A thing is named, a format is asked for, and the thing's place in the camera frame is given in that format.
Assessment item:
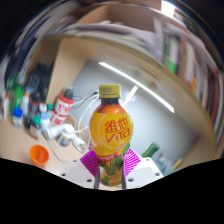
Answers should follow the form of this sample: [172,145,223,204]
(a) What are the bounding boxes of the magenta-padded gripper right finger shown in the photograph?
[121,148,165,190]

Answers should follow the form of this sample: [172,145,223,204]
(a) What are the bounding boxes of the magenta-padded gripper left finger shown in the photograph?
[59,148,100,190]

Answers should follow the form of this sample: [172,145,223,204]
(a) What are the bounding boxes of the yellow drink bottle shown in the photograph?
[88,83,134,188]

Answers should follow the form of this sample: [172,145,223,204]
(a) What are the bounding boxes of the small white bottle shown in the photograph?
[58,123,75,147]

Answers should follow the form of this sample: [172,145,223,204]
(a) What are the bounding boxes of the orange plastic cup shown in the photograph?
[28,144,50,165]

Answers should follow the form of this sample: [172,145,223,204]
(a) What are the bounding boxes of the red and white canister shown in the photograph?
[49,87,75,127]

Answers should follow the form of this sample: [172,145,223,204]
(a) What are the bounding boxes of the white bottle with blue cap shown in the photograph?
[12,106,24,129]

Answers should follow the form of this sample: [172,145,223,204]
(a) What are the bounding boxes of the white LED desk lamp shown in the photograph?
[98,61,176,114]

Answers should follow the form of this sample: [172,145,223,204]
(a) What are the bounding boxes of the black box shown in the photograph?
[28,64,51,98]

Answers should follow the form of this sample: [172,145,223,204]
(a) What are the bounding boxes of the ceiling tube light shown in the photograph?
[160,0,177,18]

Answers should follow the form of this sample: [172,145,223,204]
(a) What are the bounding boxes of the white cable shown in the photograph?
[71,93,101,151]

